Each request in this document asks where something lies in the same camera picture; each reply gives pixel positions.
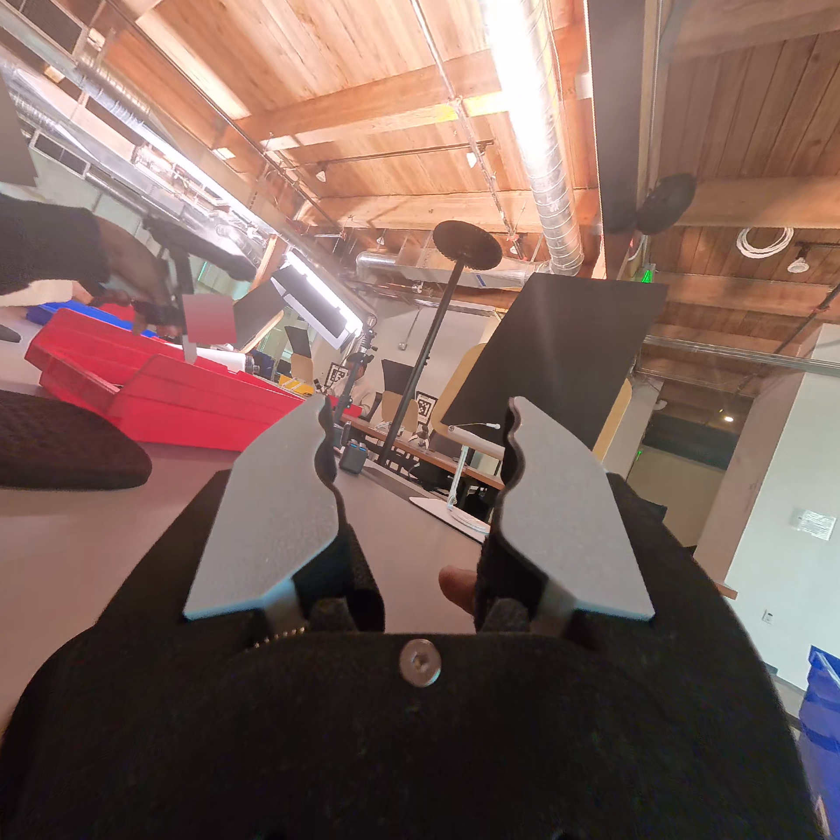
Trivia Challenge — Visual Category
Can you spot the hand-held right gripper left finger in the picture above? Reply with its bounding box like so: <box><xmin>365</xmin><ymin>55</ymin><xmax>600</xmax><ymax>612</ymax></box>
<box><xmin>182</xmin><ymin>394</ymin><xmax>342</xmax><ymax>622</ymax></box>

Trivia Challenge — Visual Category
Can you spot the blue plastic bin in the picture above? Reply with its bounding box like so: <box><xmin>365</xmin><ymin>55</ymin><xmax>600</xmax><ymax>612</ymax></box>
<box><xmin>796</xmin><ymin>645</ymin><xmax>840</xmax><ymax>837</ymax></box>

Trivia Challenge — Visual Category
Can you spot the white cup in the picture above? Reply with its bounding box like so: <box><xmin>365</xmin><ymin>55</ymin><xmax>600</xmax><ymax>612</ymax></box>
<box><xmin>189</xmin><ymin>348</ymin><xmax>255</xmax><ymax>376</ymax></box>

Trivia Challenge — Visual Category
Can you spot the black board with wooden rim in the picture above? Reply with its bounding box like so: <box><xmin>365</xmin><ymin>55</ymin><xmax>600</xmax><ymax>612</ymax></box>
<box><xmin>432</xmin><ymin>272</ymin><xmax>670</xmax><ymax>462</ymax></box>

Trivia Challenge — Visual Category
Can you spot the person's left hand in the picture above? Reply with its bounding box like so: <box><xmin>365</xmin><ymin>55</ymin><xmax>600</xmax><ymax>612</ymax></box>
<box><xmin>91</xmin><ymin>218</ymin><xmax>181</xmax><ymax>339</ymax></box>

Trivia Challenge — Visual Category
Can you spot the red plastic bin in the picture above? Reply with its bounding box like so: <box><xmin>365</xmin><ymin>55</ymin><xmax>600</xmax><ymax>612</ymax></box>
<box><xmin>105</xmin><ymin>353</ymin><xmax>324</xmax><ymax>454</ymax></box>
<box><xmin>24</xmin><ymin>307</ymin><xmax>198</xmax><ymax>413</ymax></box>

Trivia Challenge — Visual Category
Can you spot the black quilted cushion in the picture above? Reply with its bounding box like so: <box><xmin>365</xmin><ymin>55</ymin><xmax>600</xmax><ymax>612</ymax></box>
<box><xmin>0</xmin><ymin>388</ymin><xmax>154</xmax><ymax>491</ymax></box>

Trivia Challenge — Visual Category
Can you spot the black light stand pole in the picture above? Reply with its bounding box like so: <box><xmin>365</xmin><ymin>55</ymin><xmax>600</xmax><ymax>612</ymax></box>
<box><xmin>333</xmin><ymin>314</ymin><xmax>379</xmax><ymax>431</ymax></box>

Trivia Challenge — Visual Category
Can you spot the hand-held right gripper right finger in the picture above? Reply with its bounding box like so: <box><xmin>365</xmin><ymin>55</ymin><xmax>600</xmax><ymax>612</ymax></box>
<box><xmin>489</xmin><ymin>395</ymin><xmax>657</xmax><ymax>641</ymax></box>

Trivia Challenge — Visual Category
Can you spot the white coiled cable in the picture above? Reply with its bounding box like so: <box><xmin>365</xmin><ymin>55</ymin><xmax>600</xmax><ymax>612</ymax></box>
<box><xmin>735</xmin><ymin>226</ymin><xmax>796</xmax><ymax>258</ymax></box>

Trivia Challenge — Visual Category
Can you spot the person's right hand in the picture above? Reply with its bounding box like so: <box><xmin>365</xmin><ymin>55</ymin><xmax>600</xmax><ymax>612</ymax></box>
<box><xmin>437</xmin><ymin>566</ymin><xmax>480</xmax><ymax>619</ymax></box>

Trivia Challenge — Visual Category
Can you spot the brown top office desk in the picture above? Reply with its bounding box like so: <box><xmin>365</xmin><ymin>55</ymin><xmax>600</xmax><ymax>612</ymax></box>
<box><xmin>340</xmin><ymin>412</ymin><xmax>508</xmax><ymax>492</ymax></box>

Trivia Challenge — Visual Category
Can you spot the studio light panel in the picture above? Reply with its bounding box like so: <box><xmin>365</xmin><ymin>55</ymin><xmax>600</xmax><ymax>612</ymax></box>
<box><xmin>231</xmin><ymin>248</ymin><xmax>366</xmax><ymax>353</ymax></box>

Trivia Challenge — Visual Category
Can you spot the white paper notice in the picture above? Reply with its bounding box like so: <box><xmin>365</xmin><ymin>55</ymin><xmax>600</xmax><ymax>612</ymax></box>
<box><xmin>789</xmin><ymin>507</ymin><xmax>839</xmax><ymax>542</ymax></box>

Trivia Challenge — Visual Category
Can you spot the person's left forearm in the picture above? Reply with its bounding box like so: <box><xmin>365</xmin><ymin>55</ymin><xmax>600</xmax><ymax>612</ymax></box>
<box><xmin>0</xmin><ymin>196</ymin><xmax>111</xmax><ymax>298</ymax></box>

